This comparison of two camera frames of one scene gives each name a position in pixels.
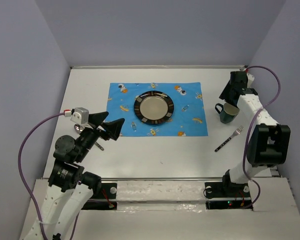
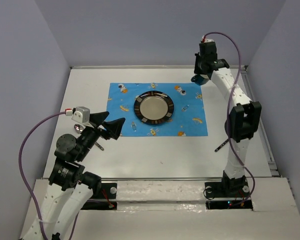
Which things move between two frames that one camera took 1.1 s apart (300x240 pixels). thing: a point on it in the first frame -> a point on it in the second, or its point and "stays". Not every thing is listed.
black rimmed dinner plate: x=153 y=107 stays
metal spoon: x=78 y=127 stays
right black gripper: x=224 y=95 -> x=197 y=69
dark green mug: x=227 y=112 -> x=199 y=79
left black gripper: x=113 y=128 stays
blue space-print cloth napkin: x=158 y=109 stays
